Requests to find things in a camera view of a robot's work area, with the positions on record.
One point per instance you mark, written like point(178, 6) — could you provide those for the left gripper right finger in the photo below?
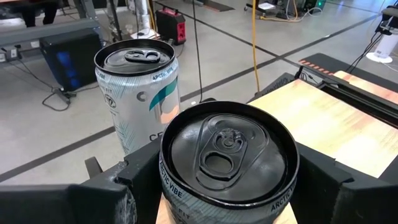
point(335, 199)

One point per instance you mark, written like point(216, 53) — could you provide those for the black computer tower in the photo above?
point(71, 59)

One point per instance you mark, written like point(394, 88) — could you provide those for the grey metal desk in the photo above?
point(46, 31)

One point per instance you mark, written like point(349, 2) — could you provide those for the white Celsius can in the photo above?
point(228, 161)
point(136, 102)

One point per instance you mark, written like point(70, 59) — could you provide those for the black red power station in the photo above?
point(169, 26)

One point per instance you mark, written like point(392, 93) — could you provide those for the black table frame rail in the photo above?
point(357, 99)

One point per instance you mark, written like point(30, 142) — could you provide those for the black textured floor mat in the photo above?
point(348, 65)

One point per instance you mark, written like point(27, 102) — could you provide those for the black equipment cart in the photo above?
point(280, 9)

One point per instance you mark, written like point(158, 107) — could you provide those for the dark floor mat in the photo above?
point(217, 4)

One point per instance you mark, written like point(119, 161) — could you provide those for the white round-base stand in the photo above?
point(385, 46)

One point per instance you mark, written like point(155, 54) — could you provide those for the grey power strip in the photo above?
point(11, 53)

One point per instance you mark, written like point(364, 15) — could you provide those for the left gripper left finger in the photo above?
point(93, 202)

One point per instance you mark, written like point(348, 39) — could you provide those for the wooden shelf with black legs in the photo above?
point(326, 130)

